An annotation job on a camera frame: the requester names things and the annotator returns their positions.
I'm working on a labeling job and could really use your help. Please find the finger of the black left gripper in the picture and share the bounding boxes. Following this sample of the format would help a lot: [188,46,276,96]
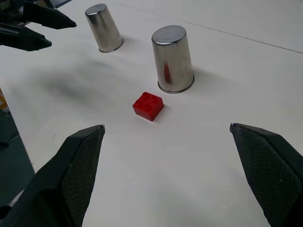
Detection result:
[0,22,53,52]
[23,1,77,30]

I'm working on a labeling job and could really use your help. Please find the orange box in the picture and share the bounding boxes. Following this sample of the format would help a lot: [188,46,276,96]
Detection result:
[0,87,10,112]

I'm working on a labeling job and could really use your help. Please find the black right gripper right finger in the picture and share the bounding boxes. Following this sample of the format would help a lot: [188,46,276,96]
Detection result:
[229,122,303,227]

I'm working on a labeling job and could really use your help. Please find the steel cup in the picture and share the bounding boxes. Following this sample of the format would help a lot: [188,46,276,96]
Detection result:
[151,25,196,94]
[84,3,124,53]

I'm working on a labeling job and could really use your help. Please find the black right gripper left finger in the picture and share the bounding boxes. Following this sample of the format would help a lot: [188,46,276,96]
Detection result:
[0,124,106,227]

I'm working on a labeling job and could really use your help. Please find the red toy building brick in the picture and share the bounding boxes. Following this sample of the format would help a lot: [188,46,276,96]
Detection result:
[132,91,165,122]

